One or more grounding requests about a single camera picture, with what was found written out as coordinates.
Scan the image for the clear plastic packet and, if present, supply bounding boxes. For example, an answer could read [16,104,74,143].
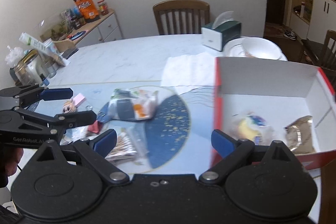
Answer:
[105,127,148,162]

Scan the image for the plush monster face toy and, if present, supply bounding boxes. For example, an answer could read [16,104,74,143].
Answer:
[62,99,77,114]

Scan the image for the red lid jar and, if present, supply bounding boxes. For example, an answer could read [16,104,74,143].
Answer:
[97,0,109,15]

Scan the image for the white paper sheet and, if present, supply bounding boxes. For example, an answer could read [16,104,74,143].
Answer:
[161,52,216,87]

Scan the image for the wooden box on table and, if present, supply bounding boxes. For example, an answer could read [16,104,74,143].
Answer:
[52,39,76,53]

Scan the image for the blue patterned table mat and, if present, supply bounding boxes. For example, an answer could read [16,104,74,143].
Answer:
[15,80,322,180]

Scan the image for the white blue snack packet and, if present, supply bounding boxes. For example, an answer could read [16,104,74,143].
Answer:
[106,89,158,121]

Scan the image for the red cardboard box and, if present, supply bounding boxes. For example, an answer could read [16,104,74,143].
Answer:
[214,57,335,169]

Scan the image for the person's left hand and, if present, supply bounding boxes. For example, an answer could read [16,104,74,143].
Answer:
[1,145,23,188]

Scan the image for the brown foil packet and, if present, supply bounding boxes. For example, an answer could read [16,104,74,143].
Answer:
[285,115,315,155]

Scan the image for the orange snack bag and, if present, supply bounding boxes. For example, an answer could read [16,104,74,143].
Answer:
[73,0,100,22]

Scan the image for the wooden chair behind table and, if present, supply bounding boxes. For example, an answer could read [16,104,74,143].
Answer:
[153,0,210,35]

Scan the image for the glass jar dark contents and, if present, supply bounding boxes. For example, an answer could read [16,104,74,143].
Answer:
[14,55,43,86]

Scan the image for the green white tissue box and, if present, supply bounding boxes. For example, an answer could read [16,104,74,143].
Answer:
[201,11,242,52]

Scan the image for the pink sticky note pad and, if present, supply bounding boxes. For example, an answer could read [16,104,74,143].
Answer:
[72,93,86,107]

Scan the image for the white sideboard cabinet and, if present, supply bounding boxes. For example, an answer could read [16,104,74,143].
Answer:
[69,9,123,48]

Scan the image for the white plate stack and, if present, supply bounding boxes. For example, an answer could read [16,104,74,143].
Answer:
[223,38,288,61]

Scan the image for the yellow snack in box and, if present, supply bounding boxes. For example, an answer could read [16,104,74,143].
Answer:
[230,113,274,145]

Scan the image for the wooden chair at right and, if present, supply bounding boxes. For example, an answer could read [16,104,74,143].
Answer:
[301,30,335,71]

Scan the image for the white ceramic bowl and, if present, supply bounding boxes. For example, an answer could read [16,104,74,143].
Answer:
[241,37,282,60]

